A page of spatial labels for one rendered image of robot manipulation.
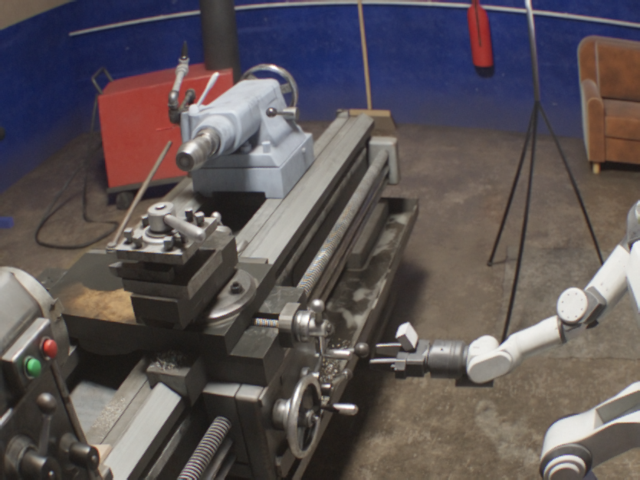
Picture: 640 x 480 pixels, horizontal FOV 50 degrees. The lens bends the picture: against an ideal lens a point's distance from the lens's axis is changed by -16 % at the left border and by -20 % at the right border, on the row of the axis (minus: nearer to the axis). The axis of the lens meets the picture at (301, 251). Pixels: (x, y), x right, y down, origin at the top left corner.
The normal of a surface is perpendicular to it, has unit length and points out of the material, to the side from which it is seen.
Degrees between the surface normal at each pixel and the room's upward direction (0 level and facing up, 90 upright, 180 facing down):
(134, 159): 90
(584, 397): 0
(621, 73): 95
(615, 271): 51
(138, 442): 36
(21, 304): 45
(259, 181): 90
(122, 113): 90
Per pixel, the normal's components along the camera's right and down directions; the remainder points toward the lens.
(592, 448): -0.33, 0.45
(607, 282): -0.49, -0.23
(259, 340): -0.10, -0.89
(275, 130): 0.86, -0.26
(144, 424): 0.48, -0.70
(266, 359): 0.95, 0.05
